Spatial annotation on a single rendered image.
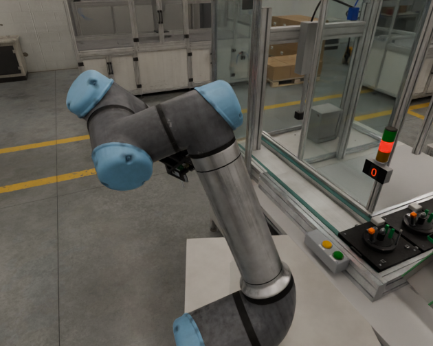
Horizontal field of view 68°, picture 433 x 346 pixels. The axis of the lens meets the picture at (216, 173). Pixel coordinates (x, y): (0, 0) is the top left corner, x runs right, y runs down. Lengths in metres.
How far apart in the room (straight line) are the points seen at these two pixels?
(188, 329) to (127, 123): 0.37
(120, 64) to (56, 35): 2.94
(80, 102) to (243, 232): 0.31
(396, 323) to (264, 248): 1.02
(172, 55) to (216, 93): 5.76
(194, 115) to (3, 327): 2.42
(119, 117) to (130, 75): 5.62
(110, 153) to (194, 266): 1.12
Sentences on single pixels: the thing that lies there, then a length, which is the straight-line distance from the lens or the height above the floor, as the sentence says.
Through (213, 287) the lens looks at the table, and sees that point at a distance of 1.42.
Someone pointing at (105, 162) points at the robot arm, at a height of 1.78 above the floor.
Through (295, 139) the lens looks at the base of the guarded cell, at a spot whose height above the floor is 0.86.
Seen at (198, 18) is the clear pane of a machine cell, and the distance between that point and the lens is 6.26.
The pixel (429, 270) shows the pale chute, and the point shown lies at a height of 1.05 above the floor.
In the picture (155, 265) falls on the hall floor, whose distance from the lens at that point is 2.69.
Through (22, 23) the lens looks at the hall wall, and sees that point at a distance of 8.70.
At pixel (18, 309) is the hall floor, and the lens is 2.77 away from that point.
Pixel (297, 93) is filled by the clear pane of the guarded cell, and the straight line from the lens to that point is 2.66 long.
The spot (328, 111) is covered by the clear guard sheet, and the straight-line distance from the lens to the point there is 1.86.
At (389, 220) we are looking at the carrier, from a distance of 1.76.
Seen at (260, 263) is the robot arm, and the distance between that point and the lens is 0.54.
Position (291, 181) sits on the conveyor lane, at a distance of 1.97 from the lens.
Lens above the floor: 1.98
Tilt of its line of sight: 32 degrees down
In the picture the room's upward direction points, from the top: straight up
